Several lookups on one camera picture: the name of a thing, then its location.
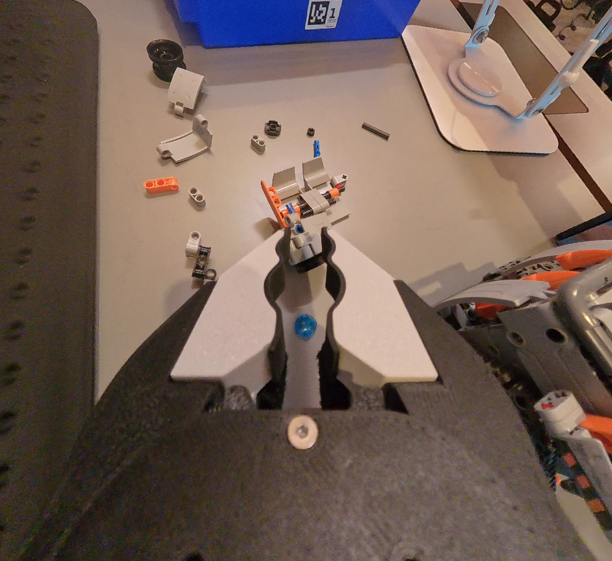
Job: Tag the black perforated board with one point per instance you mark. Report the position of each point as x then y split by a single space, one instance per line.
48 236

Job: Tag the white book stand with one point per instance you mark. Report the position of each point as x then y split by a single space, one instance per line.
487 116

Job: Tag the small grey orange brick assembly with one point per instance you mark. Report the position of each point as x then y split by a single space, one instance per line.
313 202

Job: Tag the grey panel piece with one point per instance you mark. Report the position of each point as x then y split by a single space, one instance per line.
186 145
186 88

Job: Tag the orange short beam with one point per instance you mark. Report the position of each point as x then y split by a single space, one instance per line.
160 185

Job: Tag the black axle rod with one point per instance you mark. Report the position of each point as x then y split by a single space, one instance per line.
375 131

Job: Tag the pale grey brick connector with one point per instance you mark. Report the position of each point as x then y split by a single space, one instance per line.
193 244

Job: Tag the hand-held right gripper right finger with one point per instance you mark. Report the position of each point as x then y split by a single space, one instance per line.
382 331

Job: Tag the black round brick piece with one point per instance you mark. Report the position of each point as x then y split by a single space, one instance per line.
272 127

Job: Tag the black toy wheel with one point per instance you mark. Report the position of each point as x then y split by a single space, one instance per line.
165 57

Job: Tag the grey orange tracked toy robot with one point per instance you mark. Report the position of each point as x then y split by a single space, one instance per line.
540 346

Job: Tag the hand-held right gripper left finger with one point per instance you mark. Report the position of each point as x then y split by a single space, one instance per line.
224 331

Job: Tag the blue transparent round stud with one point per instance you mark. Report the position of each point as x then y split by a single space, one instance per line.
304 327

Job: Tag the black brick connector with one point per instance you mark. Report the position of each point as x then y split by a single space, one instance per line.
201 262

